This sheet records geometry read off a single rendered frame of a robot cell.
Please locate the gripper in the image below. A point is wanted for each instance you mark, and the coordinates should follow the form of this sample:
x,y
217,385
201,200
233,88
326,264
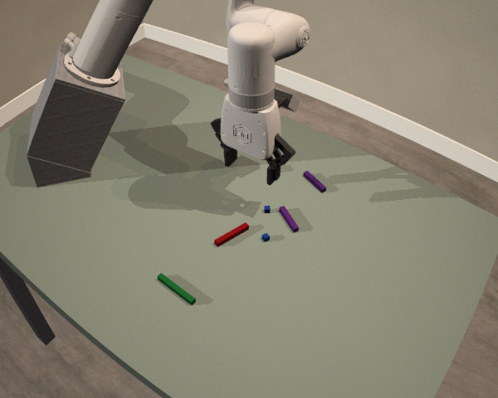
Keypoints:
x,y
254,132

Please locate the green rod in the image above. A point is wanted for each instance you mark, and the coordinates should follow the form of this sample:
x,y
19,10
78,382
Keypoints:
x,y
179,291

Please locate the purple rod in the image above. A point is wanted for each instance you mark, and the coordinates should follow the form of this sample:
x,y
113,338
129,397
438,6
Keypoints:
x,y
289,219
314,181

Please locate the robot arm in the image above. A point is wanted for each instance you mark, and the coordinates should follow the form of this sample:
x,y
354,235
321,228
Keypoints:
x,y
252,48

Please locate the red rod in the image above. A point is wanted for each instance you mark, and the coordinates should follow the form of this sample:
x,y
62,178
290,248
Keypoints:
x,y
231,234

